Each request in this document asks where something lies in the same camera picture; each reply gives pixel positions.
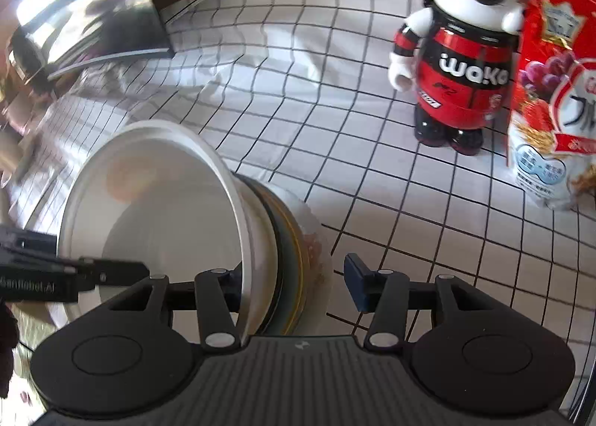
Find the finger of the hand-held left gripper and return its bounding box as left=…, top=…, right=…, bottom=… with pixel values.
left=77, top=257, right=150, bottom=291

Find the white floral shallow bowl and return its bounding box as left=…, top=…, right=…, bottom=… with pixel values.
left=275, top=188, right=334, bottom=336

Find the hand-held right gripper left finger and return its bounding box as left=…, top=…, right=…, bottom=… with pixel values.
left=108, top=268, right=245, bottom=353

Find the red cereal bag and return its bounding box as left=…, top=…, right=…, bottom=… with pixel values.
left=505, top=0, right=596, bottom=212

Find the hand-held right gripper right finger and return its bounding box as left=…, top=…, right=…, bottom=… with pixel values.
left=343, top=254, right=500, bottom=353

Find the white checked tablecloth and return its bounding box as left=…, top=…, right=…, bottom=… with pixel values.
left=9, top=0, right=596, bottom=362

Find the small white printed bowl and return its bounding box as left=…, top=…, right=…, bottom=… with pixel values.
left=233, top=175, right=278, bottom=338

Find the wide white bowl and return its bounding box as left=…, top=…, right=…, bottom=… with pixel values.
left=57, top=120, right=256, bottom=347

